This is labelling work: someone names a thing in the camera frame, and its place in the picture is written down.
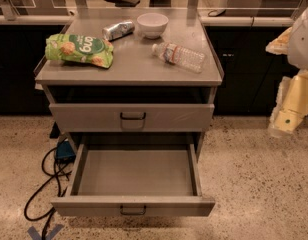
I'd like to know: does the grey metal drawer cabinet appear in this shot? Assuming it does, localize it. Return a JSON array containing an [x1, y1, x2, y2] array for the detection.
[[36, 8, 223, 149]]

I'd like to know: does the grey top drawer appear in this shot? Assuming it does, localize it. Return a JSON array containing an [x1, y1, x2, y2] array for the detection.
[[50, 104, 214, 132]]

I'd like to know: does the grey drawer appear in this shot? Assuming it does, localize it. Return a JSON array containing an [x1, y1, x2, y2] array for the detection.
[[50, 104, 214, 132], [52, 144, 215, 217]]

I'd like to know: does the black cable on ledge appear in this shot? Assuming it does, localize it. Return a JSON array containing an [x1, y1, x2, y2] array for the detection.
[[207, 9, 227, 18]]

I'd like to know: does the silver soda can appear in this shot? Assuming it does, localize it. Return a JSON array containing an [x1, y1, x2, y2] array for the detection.
[[102, 20, 135, 41]]

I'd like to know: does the black office chair armrest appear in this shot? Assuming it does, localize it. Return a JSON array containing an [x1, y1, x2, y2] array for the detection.
[[104, 0, 140, 7]]

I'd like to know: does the blue tape floor marker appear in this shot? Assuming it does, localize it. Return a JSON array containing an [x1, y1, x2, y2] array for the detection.
[[27, 224, 64, 240]]

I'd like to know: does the black floor cable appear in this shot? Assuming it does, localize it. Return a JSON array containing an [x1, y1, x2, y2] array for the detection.
[[23, 146, 74, 240]]

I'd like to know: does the blue power box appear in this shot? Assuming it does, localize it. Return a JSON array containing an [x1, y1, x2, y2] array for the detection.
[[55, 141, 76, 163]]

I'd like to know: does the white ceramic bowl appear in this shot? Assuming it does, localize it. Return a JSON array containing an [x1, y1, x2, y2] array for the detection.
[[137, 13, 169, 39]]

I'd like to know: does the clear plastic water bottle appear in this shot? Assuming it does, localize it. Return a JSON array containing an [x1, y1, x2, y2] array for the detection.
[[152, 42, 206, 73]]

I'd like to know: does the green snack chip bag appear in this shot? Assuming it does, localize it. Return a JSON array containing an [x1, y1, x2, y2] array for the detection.
[[45, 34, 114, 69]]

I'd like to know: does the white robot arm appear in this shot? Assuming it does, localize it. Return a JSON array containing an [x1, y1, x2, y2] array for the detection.
[[265, 7, 308, 138]]

